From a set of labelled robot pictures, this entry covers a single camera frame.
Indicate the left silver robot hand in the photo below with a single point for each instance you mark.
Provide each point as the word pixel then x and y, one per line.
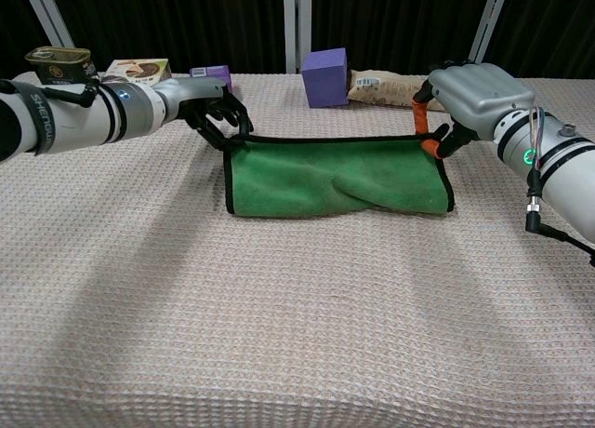
pixel 204 104

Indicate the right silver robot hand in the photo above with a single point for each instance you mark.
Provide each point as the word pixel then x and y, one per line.
pixel 474 102

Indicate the black and green cloth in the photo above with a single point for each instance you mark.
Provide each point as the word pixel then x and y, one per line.
pixel 334 177

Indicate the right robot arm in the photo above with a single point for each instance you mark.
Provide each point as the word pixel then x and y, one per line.
pixel 553 158

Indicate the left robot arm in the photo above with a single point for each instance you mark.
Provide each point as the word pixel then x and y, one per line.
pixel 79 116

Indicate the small purple printed box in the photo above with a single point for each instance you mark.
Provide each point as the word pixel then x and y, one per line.
pixel 216 74

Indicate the cookie box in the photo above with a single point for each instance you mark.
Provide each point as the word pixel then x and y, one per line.
pixel 139 70

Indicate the black curtain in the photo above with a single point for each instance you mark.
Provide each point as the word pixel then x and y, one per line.
pixel 176 23

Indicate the beige snack bag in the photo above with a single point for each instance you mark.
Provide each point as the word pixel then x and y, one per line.
pixel 386 90

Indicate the plain purple cube box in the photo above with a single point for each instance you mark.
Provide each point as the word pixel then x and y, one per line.
pixel 325 79

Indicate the dark luncheon meat can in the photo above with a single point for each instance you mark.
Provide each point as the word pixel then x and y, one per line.
pixel 60 65

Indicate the beige waffle tablecloth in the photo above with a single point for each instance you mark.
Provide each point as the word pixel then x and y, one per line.
pixel 297 330

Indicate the grey metal frame post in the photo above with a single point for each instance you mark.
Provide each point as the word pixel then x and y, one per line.
pixel 485 23
pixel 296 25
pixel 48 11

